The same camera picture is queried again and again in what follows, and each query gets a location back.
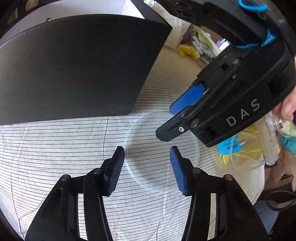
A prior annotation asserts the clear plastic tub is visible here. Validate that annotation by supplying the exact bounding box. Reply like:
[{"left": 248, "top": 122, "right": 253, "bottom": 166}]
[{"left": 210, "top": 112, "right": 283, "bottom": 171}]

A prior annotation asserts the person's right hand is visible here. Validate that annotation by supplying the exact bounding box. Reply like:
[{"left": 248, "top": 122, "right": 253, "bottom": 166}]
[{"left": 271, "top": 53, "right": 296, "bottom": 122}]

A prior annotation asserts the black open storage box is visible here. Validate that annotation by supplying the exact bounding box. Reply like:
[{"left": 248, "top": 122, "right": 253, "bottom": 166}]
[{"left": 1, "top": 1, "right": 171, "bottom": 125}]

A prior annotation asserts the yellow packets pile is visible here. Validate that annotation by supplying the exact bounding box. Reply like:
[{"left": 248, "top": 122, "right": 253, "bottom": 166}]
[{"left": 178, "top": 44, "right": 200, "bottom": 61}]

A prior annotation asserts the green white printed plastic bag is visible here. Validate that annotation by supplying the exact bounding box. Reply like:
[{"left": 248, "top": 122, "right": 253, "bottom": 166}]
[{"left": 191, "top": 25, "right": 222, "bottom": 59}]

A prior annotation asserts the white striped tablecloth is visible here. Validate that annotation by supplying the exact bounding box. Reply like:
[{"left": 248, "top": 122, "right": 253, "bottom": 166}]
[{"left": 1, "top": 48, "right": 268, "bottom": 240}]

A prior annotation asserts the clear round tub lid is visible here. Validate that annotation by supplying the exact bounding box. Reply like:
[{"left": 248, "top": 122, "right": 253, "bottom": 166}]
[{"left": 124, "top": 112, "right": 200, "bottom": 193}]

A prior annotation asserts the yellow descaler packet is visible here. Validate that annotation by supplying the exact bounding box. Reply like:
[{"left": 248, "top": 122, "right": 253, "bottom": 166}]
[{"left": 217, "top": 124, "right": 263, "bottom": 167}]

